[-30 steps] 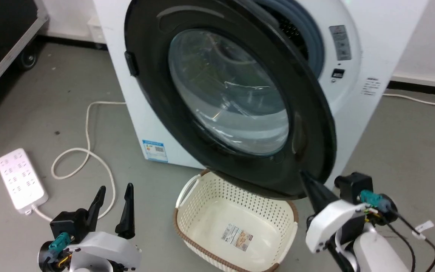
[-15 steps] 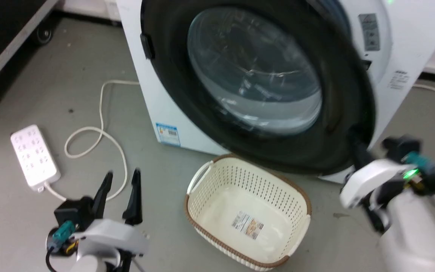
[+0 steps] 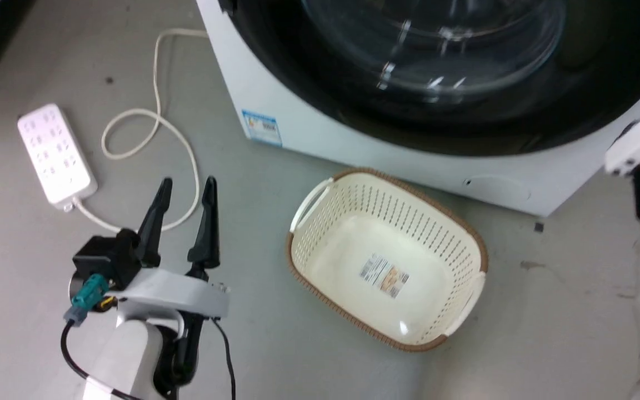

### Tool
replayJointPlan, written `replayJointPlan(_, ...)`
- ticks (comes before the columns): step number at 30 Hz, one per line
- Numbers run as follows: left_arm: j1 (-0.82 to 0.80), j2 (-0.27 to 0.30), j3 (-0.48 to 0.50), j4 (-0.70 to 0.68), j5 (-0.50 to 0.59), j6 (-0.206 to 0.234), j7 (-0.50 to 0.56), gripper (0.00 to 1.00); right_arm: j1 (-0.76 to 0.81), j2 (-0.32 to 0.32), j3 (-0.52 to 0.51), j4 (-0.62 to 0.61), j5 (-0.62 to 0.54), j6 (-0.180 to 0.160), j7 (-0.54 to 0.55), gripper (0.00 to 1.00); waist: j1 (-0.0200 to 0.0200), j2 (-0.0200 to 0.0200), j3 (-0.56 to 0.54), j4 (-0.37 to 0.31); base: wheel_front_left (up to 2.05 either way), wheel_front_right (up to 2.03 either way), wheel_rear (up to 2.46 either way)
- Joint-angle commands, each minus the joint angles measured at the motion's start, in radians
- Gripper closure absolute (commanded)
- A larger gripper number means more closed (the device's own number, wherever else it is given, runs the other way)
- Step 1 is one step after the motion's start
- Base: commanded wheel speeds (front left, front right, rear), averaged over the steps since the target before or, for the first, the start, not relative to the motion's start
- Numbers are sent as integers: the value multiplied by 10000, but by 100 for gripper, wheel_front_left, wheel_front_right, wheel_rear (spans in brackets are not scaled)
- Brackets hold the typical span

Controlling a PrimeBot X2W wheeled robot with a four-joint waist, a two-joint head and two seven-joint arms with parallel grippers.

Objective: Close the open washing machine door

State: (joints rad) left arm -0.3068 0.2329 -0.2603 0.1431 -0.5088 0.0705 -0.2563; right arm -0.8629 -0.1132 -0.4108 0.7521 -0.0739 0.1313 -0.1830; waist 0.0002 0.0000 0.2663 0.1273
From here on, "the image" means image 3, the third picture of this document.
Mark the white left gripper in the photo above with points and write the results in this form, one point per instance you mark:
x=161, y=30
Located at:
x=178, y=294

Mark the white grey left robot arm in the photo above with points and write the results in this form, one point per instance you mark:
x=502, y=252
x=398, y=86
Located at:
x=131, y=361

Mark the white front-load washing machine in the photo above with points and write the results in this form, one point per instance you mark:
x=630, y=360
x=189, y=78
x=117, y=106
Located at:
x=353, y=139

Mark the black round glass washer door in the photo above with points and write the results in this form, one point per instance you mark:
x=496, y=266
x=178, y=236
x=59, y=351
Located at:
x=520, y=122

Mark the blue white energy label sticker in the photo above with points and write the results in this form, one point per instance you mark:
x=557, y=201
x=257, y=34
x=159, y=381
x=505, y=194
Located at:
x=262, y=128

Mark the white power strip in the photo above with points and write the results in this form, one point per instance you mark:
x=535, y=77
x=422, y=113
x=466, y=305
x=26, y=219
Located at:
x=56, y=153

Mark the cream perforated laundry basket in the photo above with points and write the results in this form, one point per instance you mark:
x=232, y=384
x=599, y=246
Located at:
x=375, y=239

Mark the printed barcode label sticker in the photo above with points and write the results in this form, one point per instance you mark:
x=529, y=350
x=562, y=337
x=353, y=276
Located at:
x=384, y=275

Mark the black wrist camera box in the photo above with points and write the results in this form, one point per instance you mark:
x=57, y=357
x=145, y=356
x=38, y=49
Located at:
x=103, y=258

